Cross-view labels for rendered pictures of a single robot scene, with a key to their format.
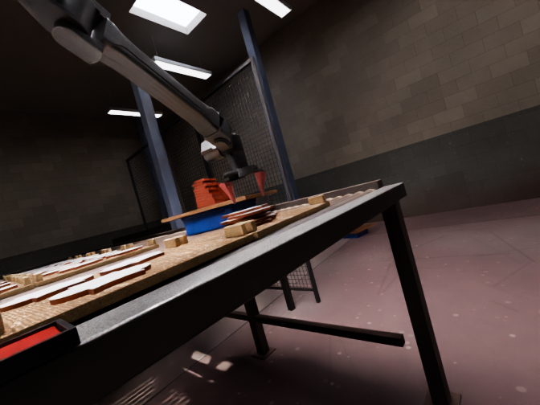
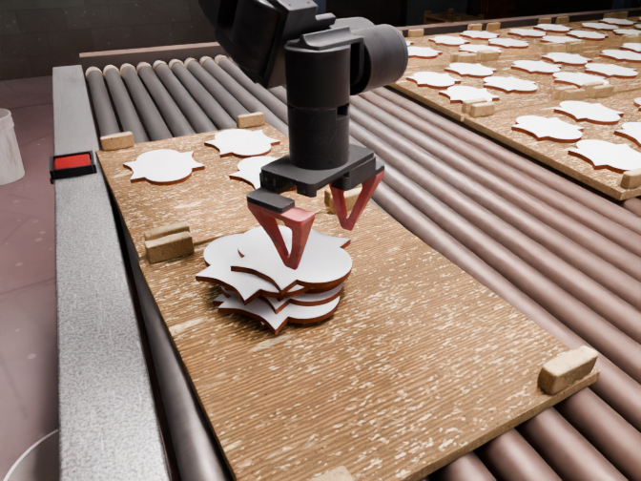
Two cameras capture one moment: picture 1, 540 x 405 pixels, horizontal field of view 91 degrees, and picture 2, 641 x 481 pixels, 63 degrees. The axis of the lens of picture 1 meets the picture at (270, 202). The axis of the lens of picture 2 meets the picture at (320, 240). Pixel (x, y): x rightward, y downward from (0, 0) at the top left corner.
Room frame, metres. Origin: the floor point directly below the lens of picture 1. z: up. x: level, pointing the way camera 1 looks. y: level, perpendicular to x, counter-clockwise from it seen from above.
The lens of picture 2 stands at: (1.02, -0.36, 1.31)
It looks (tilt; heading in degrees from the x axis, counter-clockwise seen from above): 32 degrees down; 114
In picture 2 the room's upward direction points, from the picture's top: straight up
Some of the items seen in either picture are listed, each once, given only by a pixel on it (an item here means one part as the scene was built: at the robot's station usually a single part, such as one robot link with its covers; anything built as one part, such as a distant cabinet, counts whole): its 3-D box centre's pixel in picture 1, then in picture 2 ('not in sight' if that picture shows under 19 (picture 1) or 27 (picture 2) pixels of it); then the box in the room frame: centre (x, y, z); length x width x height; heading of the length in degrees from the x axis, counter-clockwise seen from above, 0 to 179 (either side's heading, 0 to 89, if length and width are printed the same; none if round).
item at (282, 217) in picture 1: (255, 224); (337, 313); (0.85, 0.06, 0.93); 0.41 x 0.35 x 0.02; 143
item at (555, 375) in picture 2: not in sight; (568, 368); (1.09, 0.05, 0.95); 0.06 x 0.02 x 0.03; 53
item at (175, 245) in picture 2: (244, 227); (169, 246); (0.62, 0.07, 0.95); 0.06 x 0.02 x 0.03; 53
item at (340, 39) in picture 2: (231, 145); (322, 73); (0.83, 0.07, 1.19); 0.07 x 0.06 x 0.07; 71
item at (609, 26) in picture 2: not in sight; (625, 27); (1.21, 2.14, 0.94); 0.41 x 0.35 x 0.04; 137
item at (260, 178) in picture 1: (255, 182); (298, 220); (0.82, 0.03, 1.06); 0.07 x 0.07 x 0.09; 77
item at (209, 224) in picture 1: (222, 216); not in sight; (1.46, 0.27, 0.97); 0.31 x 0.31 x 0.10; 70
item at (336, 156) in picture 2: (238, 164); (319, 139); (0.83, 0.06, 1.13); 0.10 x 0.07 x 0.07; 77
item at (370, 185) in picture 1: (169, 236); not in sight; (2.51, 1.01, 0.90); 4.04 x 0.06 x 0.10; 48
